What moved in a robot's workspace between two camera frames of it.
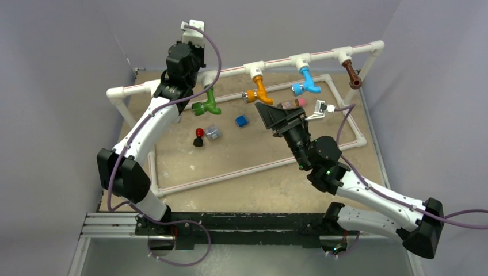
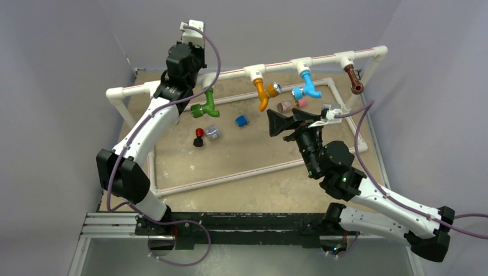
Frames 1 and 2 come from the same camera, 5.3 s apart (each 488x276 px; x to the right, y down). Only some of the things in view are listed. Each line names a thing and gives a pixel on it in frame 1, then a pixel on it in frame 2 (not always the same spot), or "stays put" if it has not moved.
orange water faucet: x=259 y=95 -> x=264 y=94
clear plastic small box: x=213 y=132 stays put
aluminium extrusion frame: x=103 y=225 stays put
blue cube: x=241 y=121 stays put
